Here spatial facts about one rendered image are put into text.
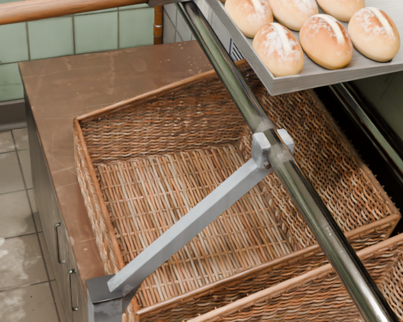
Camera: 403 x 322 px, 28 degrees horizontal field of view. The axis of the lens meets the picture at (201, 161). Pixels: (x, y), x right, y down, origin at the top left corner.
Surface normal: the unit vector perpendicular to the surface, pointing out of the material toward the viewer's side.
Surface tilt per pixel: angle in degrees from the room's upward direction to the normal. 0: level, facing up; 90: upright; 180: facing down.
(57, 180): 0
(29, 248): 0
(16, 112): 90
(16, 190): 0
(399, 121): 70
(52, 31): 90
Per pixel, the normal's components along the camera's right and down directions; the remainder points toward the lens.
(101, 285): 0.07, -0.75
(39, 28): 0.33, 0.63
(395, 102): -0.87, -0.11
